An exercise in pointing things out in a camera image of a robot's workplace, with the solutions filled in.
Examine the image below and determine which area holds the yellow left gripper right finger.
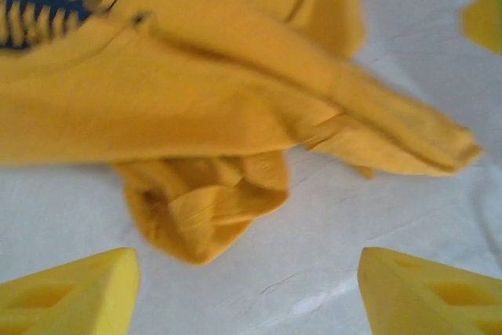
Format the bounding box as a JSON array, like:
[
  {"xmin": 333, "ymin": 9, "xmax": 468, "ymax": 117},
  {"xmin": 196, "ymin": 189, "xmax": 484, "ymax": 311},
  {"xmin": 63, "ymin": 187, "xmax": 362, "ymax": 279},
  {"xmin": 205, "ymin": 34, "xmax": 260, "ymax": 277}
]
[{"xmin": 357, "ymin": 247, "xmax": 502, "ymax": 335}]

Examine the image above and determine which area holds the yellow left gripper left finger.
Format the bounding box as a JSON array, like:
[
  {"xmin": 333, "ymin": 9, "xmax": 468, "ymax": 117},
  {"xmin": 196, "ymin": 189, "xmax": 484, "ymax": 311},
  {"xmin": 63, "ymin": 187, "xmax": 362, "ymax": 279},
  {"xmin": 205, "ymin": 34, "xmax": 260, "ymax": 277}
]
[{"xmin": 0, "ymin": 247, "xmax": 141, "ymax": 335}]

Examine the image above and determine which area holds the yellow t-shirt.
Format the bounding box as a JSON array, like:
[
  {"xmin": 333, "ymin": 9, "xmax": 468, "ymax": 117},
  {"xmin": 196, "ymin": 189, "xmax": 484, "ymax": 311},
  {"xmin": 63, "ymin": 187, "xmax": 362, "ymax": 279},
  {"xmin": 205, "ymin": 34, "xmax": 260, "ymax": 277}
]
[{"xmin": 0, "ymin": 0, "xmax": 483, "ymax": 268}]

